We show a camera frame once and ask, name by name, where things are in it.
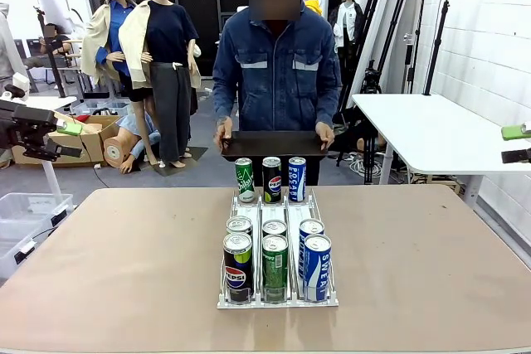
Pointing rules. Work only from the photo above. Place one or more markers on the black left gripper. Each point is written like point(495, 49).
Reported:
point(25, 122)

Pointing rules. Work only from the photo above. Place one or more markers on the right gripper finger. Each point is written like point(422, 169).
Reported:
point(513, 132)
point(516, 156)

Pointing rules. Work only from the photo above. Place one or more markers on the dark brown serving tray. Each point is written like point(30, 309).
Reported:
point(274, 144)

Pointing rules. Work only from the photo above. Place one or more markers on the person's right forearm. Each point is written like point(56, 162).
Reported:
point(224, 97)

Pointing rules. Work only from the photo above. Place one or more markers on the person's left forearm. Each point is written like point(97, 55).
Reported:
point(329, 97)

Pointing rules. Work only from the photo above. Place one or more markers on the seated person in black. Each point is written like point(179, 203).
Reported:
point(52, 43)

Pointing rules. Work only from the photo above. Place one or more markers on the person in denim jacket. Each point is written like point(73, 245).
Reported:
point(274, 80)

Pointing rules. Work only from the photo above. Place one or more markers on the person's tattooed right hand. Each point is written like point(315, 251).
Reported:
point(223, 132)

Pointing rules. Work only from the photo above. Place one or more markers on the person's left hand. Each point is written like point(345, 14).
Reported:
point(325, 134)

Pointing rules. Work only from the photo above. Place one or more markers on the brown cardboard box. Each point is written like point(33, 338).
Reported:
point(93, 144)

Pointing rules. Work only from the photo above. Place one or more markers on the small white table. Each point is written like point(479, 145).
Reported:
point(50, 102)

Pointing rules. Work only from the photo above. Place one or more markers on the clear bins behind box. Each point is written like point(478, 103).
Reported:
point(101, 107)

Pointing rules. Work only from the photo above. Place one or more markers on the lying mannequin in denim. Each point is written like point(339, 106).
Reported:
point(120, 146)

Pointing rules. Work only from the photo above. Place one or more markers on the clear plastic storage bin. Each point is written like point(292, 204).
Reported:
point(12, 246)
point(37, 205)

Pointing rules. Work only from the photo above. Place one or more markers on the large white table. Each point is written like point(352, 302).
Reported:
point(435, 130)

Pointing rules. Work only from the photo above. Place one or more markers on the black tripod stand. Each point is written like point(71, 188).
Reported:
point(52, 59)

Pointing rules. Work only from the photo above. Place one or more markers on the grey hooded garment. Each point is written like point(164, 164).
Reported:
point(7, 47)

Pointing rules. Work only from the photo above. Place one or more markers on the black upright stand pole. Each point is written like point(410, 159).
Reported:
point(436, 47)

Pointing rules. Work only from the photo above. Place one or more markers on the mannequin with black hat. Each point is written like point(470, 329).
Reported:
point(112, 22)

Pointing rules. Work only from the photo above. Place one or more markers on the mannequin with navy top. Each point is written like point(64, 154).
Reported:
point(170, 39)

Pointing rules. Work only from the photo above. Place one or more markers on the leaning black stand poles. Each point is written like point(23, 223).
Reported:
point(379, 10)

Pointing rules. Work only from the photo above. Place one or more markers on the green Chilsung cider can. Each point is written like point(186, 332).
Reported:
point(245, 180)
point(275, 271)
point(274, 227)

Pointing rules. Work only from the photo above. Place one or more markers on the white can dispenser rack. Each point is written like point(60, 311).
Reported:
point(290, 215)

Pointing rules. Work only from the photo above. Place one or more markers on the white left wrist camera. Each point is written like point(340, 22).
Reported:
point(20, 82)

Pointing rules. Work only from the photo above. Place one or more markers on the dark mannequin base plate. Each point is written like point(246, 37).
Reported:
point(193, 155)

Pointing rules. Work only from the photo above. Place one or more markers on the black camera tripod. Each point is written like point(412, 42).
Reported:
point(370, 78)

